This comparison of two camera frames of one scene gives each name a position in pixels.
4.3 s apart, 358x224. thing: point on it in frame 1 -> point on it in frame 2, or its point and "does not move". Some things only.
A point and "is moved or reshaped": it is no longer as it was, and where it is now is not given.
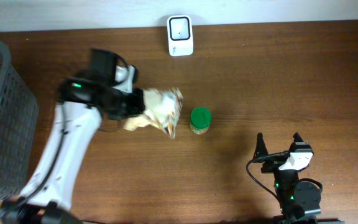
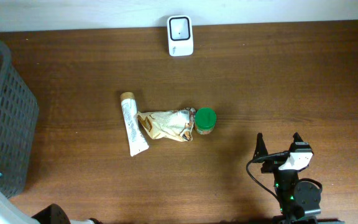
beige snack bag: (163, 109) -> (174, 124)
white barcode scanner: (180, 35) does not move
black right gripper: (270, 163) does not move
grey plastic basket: (9, 124) does not move
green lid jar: (200, 120) is moved or reshaped
